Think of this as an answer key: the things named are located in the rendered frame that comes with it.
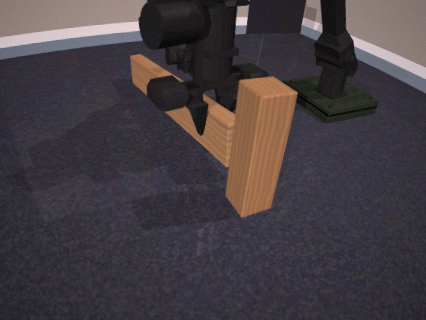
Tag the wooden headboard post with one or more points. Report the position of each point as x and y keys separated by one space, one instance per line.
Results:
x=263 y=117

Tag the wooden rail with metal hooks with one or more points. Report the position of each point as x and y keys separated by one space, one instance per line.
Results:
x=219 y=126

